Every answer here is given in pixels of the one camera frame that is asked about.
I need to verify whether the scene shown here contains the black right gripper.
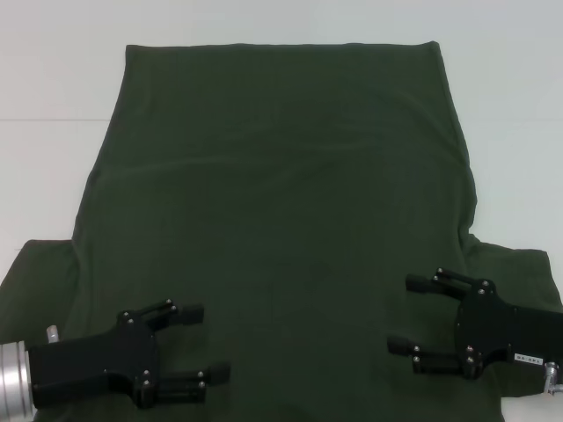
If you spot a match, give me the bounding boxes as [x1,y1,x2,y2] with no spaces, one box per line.
[386,266,563,384]

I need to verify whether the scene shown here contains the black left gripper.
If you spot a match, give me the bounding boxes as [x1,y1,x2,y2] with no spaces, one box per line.
[26,298,232,409]

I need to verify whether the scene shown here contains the dark green shirt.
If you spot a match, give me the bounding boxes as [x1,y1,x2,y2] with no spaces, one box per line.
[0,40,563,422]

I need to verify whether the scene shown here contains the silver right cable connector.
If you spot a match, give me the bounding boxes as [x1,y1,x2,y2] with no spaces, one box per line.
[542,360,563,397]

